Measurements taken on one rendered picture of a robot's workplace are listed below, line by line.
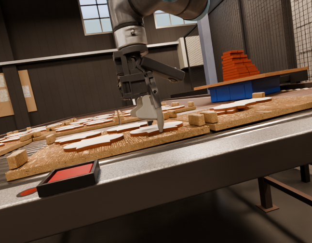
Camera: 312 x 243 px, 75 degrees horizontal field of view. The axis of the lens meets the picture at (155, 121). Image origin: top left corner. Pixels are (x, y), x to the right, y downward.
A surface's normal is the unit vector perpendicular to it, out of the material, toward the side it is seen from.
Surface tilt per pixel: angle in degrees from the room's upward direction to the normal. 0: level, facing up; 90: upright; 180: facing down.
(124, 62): 90
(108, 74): 90
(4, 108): 90
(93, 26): 90
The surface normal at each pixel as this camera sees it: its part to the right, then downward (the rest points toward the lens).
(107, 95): 0.25, 0.07
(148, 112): 0.14, -0.36
